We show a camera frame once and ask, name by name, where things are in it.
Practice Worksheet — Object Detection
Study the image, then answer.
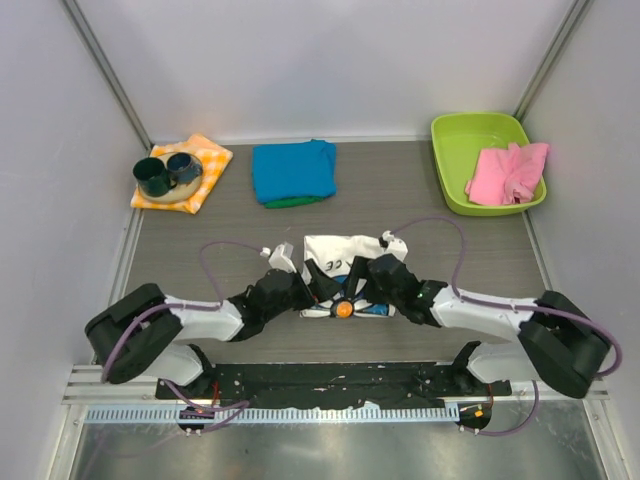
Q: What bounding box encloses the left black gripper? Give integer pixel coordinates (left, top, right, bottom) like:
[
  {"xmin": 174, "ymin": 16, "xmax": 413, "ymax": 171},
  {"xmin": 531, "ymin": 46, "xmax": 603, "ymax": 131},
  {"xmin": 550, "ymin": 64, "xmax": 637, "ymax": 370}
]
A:
[{"xmin": 264, "ymin": 259, "xmax": 342, "ymax": 322}]

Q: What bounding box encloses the white printed t-shirt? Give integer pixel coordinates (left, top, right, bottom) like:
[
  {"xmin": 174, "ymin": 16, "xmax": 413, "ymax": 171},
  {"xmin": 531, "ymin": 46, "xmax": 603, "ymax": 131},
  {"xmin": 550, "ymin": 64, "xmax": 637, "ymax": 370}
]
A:
[{"xmin": 300, "ymin": 235, "xmax": 395, "ymax": 319}]

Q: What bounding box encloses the green plastic basin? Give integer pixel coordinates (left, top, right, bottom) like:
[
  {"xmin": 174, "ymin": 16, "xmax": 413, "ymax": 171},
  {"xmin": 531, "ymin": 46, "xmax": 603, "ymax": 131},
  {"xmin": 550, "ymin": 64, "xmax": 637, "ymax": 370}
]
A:
[{"xmin": 431, "ymin": 112, "xmax": 547, "ymax": 217}]

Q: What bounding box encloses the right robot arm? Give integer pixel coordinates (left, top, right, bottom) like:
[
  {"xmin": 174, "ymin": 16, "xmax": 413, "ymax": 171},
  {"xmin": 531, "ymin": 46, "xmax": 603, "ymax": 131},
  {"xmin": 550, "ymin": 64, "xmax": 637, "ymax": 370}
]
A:
[{"xmin": 345, "ymin": 254, "xmax": 621, "ymax": 399}]

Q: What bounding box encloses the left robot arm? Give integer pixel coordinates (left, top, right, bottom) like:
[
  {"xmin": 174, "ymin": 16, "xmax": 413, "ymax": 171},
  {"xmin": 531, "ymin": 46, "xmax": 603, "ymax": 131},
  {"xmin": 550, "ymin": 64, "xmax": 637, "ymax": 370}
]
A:
[{"xmin": 85, "ymin": 260, "xmax": 342, "ymax": 399}]

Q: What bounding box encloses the folded green t-shirt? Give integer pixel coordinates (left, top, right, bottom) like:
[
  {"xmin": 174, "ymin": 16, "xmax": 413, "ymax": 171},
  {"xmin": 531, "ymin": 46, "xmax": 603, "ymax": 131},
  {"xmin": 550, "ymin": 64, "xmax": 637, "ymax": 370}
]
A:
[{"xmin": 263, "ymin": 196, "xmax": 325, "ymax": 209}]

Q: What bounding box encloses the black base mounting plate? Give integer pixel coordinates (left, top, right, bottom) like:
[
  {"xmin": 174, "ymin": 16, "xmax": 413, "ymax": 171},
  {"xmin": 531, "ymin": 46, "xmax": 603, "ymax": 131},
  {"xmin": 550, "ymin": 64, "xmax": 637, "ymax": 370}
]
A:
[{"xmin": 180, "ymin": 362, "xmax": 512, "ymax": 410}]

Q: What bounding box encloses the folded blue t-shirt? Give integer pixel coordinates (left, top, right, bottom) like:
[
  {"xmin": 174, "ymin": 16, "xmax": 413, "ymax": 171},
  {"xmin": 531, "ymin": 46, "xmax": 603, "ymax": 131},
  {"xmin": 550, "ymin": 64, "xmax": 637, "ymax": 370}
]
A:
[{"xmin": 251, "ymin": 140, "xmax": 337, "ymax": 205}]

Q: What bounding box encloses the orange checkered cloth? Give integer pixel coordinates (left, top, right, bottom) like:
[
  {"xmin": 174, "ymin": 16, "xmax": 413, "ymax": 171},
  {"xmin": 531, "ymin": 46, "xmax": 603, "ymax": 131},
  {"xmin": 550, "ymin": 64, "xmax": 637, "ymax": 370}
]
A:
[{"xmin": 130, "ymin": 133, "xmax": 233, "ymax": 215}]

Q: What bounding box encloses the beige ceramic plate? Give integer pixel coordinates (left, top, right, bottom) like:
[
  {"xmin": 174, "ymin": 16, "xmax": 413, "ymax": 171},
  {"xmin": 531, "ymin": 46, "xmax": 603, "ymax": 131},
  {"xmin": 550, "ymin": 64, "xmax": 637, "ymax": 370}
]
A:
[{"xmin": 136, "ymin": 153, "xmax": 204, "ymax": 204}]

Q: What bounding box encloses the pink t-shirt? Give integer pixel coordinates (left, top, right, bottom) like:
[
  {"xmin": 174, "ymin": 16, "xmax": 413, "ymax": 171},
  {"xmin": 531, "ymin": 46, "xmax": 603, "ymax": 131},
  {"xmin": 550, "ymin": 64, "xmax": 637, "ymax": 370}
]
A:
[{"xmin": 465, "ymin": 143, "xmax": 550, "ymax": 206}]

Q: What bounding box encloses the dark blue mug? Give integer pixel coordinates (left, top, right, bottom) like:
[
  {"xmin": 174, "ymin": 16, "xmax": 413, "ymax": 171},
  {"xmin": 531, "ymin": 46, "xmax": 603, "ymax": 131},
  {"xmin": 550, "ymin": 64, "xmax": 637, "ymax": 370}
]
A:
[{"xmin": 166, "ymin": 152, "xmax": 203, "ymax": 185}]

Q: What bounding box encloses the dark green mug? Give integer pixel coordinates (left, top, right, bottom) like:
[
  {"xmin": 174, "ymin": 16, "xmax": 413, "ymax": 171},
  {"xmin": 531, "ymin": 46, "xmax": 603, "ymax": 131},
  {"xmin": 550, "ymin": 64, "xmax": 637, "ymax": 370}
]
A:
[{"xmin": 132, "ymin": 157, "xmax": 175, "ymax": 198}]

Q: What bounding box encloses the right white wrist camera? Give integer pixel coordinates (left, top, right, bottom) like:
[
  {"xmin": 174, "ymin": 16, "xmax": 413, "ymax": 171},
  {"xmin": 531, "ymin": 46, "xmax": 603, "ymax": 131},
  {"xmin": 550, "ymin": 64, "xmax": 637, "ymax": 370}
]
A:
[{"xmin": 378, "ymin": 230, "xmax": 408, "ymax": 261}]

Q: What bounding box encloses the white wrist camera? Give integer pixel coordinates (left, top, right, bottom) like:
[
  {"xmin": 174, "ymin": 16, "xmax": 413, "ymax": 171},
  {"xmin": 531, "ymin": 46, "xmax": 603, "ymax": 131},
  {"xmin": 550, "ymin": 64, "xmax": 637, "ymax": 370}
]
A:
[
  {"xmin": 259, "ymin": 242, "xmax": 297, "ymax": 273},
  {"xmin": 378, "ymin": 230, "xmax": 408, "ymax": 261}
]

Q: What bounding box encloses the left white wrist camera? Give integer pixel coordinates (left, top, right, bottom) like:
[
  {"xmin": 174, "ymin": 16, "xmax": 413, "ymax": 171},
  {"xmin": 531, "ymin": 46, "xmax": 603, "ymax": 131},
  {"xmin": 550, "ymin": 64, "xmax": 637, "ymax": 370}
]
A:
[{"xmin": 259, "ymin": 242, "xmax": 297, "ymax": 273}]

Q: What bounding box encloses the white slotted cable duct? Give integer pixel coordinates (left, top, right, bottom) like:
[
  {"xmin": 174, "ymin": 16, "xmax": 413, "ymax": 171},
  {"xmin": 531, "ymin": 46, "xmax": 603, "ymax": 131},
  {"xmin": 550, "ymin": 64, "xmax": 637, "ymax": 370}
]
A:
[{"xmin": 85, "ymin": 403, "xmax": 459, "ymax": 425}]

